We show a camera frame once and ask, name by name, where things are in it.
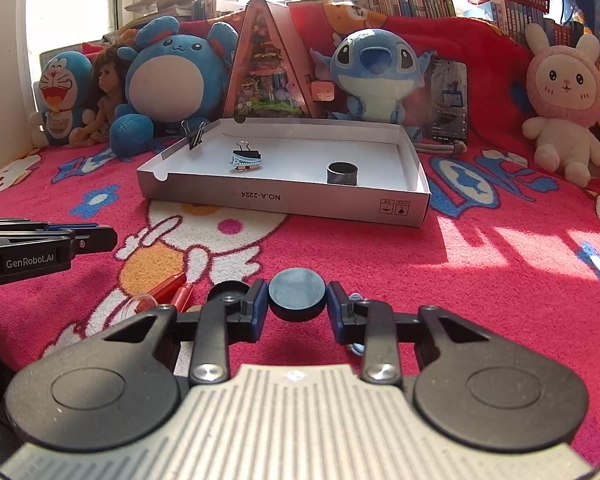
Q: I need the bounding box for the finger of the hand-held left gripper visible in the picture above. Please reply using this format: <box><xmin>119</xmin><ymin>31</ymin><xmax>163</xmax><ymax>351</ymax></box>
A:
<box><xmin>0</xmin><ymin>216</ymin><xmax>99</xmax><ymax>235</ymax></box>
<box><xmin>0</xmin><ymin>227</ymin><xmax>119</xmax><ymax>257</ymax></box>

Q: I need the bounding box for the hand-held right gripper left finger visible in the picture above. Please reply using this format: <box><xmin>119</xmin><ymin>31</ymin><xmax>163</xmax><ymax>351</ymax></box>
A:
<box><xmin>102</xmin><ymin>278</ymin><xmax>271</xmax><ymax>386</ymax></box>

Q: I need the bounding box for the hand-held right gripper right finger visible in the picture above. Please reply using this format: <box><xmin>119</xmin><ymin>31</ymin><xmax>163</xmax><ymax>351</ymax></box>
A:
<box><xmin>326</xmin><ymin>280</ymin><xmax>491</xmax><ymax>386</ymax></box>

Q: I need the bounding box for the black round cap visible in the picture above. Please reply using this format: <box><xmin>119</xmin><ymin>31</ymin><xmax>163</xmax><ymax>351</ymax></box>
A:
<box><xmin>207</xmin><ymin>281</ymin><xmax>255</xmax><ymax>303</ymax></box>
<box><xmin>326</xmin><ymin>161</ymin><xmax>359</xmax><ymax>187</ymax></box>
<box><xmin>268</xmin><ymin>267</ymin><xmax>329</xmax><ymax>323</ymax></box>

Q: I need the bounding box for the clear plastic dome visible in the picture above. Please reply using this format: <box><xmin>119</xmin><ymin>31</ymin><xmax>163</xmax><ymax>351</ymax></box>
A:
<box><xmin>122</xmin><ymin>295</ymin><xmax>158</xmax><ymax>318</ymax></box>

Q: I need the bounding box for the red tapered plastic piece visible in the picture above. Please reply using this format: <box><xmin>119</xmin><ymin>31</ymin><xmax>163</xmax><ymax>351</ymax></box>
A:
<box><xmin>142</xmin><ymin>272</ymin><xmax>188</xmax><ymax>301</ymax></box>
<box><xmin>170</xmin><ymin>284</ymin><xmax>197</xmax><ymax>313</ymax></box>

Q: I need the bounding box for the white cardboard box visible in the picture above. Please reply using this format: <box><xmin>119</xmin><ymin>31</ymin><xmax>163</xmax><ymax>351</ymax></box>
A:
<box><xmin>136</xmin><ymin>117</ymin><xmax>431</xmax><ymax>228</ymax></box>

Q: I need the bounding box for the large black binder clip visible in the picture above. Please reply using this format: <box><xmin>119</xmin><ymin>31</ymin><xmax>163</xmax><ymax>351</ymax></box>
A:
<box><xmin>231</xmin><ymin>141</ymin><xmax>262</xmax><ymax>162</ymax></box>

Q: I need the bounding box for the blue white cat plush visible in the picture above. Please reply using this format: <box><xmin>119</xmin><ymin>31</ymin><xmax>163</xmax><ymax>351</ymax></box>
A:
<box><xmin>30</xmin><ymin>51</ymin><xmax>97</xmax><ymax>147</ymax></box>

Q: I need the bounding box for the small black binder clip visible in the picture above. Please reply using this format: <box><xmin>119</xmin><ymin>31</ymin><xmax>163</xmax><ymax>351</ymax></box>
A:
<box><xmin>181</xmin><ymin>120</ymin><xmax>208</xmax><ymax>151</ymax></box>

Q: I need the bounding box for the pink printed cartoon blanket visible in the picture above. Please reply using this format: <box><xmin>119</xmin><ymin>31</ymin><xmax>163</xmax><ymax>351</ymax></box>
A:
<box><xmin>0</xmin><ymin>125</ymin><xmax>600</xmax><ymax>461</ymax></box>

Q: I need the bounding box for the brown haired doll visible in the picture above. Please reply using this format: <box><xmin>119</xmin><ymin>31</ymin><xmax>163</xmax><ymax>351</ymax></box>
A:
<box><xmin>72</xmin><ymin>46</ymin><xmax>131</xmax><ymax>143</ymax></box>

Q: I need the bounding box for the round blue mouse plush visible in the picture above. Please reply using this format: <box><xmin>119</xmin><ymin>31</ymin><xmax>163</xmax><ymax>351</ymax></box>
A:
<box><xmin>109</xmin><ymin>16</ymin><xmax>241</xmax><ymax>160</ymax></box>

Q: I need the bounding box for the pink triangular miniature house box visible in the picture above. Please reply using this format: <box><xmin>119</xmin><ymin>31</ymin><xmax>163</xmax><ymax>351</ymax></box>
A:
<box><xmin>220</xmin><ymin>0</ymin><xmax>321</xmax><ymax>120</ymax></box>

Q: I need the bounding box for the black smartphone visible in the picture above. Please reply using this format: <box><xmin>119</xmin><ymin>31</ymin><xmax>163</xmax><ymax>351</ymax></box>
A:
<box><xmin>426</xmin><ymin>57</ymin><xmax>468</xmax><ymax>143</ymax></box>

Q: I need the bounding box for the blue alien plush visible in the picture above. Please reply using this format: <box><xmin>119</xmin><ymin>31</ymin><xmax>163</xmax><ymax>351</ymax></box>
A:
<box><xmin>310</xmin><ymin>27</ymin><xmax>438</xmax><ymax>142</ymax></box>

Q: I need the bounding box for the stack of papers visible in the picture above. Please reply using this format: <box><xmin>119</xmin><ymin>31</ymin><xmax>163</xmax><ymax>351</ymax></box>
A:
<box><xmin>125</xmin><ymin>0</ymin><xmax>246</xmax><ymax>18</ymax></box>

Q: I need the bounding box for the orange cartoon cushion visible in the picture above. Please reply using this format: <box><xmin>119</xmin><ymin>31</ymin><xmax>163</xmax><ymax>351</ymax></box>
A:
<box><xmin>322</xmin><ymin>1</ymin><xmax>388</xmax><ymax>31</ymax></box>

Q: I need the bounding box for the pink hooded bunny plush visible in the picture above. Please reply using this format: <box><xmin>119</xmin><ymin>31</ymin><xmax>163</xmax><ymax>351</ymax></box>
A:
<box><xmin>522</xmin><ymin>22</ymin><xmax>600</xmax><ymax>188</ymax></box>

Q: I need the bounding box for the grey bundled cable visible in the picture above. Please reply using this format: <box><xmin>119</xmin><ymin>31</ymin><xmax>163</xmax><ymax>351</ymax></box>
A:
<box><xmin>414</xmin><ymin>140</ymin><xmax>468</xmax><ymax>157</ymax></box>

